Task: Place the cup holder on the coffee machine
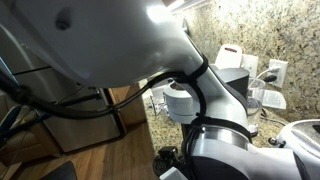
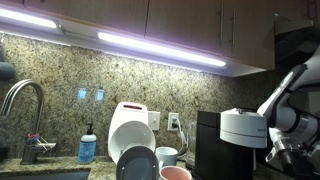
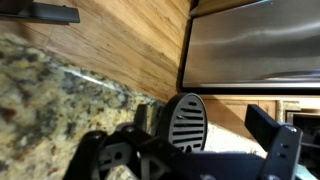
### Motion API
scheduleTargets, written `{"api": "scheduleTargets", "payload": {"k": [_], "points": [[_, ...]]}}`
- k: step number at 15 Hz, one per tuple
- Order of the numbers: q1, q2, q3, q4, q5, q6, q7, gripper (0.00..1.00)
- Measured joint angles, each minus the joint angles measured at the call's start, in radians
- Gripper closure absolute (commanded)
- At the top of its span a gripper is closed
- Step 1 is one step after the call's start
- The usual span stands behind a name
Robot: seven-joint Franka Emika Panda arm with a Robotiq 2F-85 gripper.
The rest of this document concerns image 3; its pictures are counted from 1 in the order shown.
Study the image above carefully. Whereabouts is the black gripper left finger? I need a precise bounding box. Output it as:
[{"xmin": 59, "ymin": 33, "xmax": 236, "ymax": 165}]
[{"xmin": 63, "ymin": 103, "xmax": 195, "ymax": 180}]

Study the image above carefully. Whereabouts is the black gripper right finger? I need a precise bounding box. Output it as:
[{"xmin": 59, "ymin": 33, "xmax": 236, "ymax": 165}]
[{"xmin": 244, "ymin": 103, "xmax": 304, "ymax": 180}]

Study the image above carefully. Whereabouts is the black built-in oven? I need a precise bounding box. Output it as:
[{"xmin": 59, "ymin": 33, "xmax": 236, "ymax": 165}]
[{"xmin": 285, "ymin": 110, "xmax": 320, "ymax": 168}]

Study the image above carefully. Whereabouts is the stainless steel refrigerator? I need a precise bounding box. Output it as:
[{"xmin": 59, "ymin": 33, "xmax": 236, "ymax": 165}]
[{"xmin": 180, "ymin": 0, "xmax": 320, "ymax": 96}]

